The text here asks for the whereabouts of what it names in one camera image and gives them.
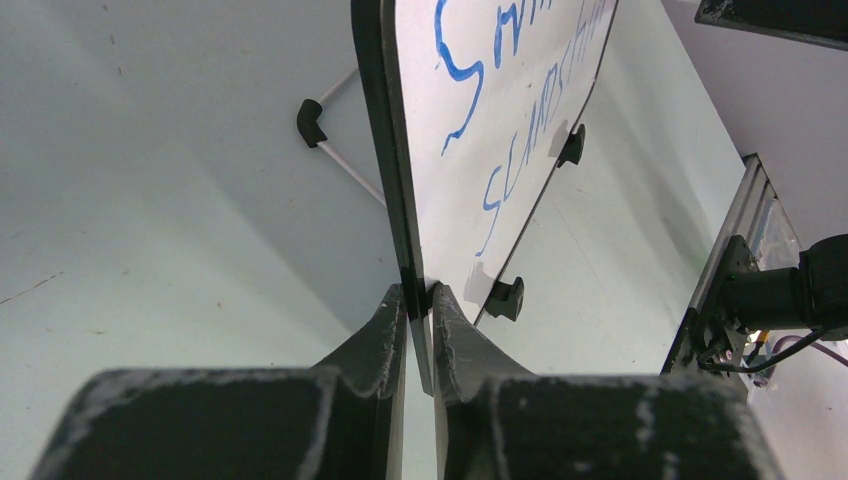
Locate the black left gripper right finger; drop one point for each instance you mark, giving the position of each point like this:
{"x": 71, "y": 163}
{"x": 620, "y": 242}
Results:
{"x": 497, "y": 420}

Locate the small black framed whiteboard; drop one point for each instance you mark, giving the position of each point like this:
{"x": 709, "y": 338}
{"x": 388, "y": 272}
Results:
{"x": 471, "y": 105}

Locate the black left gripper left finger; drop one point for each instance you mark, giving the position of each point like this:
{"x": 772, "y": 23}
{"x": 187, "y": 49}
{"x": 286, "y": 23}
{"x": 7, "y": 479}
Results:
{"x": 339, "y": 419}

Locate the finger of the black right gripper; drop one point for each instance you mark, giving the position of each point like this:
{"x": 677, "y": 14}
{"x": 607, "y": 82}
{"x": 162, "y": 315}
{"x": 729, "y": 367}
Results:
{"x": 817, "y": 22}

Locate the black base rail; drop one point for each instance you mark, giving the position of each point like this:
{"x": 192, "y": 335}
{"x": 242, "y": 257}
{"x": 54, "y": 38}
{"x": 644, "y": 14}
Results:
{"x": 709, "y": 321}

